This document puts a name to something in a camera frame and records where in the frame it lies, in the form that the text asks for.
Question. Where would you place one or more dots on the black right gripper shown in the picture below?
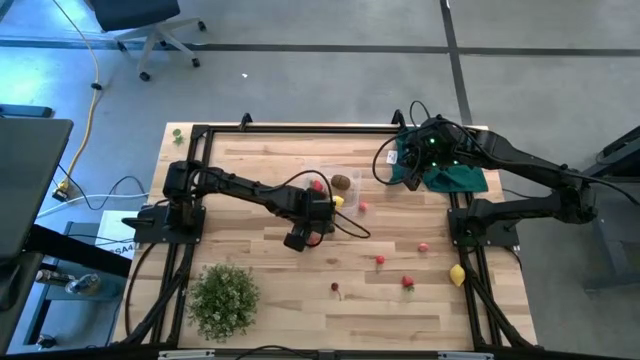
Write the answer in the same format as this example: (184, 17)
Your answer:
(440, 147)

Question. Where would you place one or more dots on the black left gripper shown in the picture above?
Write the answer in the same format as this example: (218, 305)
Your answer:
(315, 210)

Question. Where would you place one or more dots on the large red toy strawberry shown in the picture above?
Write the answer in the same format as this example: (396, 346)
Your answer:
(317, 186)

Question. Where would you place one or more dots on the yellow toy lemon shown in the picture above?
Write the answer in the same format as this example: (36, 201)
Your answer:
(338, 201)
(457, 275)

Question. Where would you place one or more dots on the red strawberry with large leaves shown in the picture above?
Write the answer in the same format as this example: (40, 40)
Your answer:
(314, 239)

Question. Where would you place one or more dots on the brown toy kiwi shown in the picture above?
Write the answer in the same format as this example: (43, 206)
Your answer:
(340, 182)

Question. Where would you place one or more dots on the clear plastic tupperware container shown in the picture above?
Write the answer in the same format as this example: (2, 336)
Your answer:
(352, 192)

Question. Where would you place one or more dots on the small pink toy peach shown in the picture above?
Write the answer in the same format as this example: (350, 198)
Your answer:
(363, 206)
(423, 247)

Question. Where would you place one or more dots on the dark red cherry with stem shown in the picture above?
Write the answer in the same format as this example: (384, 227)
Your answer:
(334, 287)

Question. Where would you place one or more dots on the bright red cherry with stem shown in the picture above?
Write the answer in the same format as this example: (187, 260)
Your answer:
(380, 260)

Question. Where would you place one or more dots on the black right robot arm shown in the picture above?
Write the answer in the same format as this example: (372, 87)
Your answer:
(530, 165)

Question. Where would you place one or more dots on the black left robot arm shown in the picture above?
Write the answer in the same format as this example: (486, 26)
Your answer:
(240, 187)

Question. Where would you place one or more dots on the white cloth tag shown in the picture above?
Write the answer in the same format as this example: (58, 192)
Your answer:
(393, 156)

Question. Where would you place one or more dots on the dark green cloth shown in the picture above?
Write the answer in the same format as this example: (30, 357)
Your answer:
(460, 180)

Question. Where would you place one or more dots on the green artificial bushy plant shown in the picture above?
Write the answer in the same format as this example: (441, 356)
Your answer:
(223, 301)

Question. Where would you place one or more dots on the white paper sign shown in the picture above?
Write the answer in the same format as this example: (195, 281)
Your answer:
(115, 235)

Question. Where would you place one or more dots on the dark metal side table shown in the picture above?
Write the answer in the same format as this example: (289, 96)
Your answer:
(615, 165)

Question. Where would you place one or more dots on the clear plastic bottle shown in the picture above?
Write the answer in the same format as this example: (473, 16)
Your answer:
(82, 284)

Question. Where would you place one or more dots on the dark office chair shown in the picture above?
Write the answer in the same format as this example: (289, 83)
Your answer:
(135, 12)

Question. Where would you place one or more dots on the brown bottle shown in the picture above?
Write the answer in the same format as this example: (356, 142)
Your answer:
(47, 276)

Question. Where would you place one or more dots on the dark grey desk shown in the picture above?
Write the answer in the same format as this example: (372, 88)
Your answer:
(30, 175)

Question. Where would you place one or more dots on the black frame clamp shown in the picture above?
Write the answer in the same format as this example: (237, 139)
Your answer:
(246, 120)
(397, 118)

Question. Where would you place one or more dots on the silver table bracket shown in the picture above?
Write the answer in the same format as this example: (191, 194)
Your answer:
(185, 354)
(465, 355)

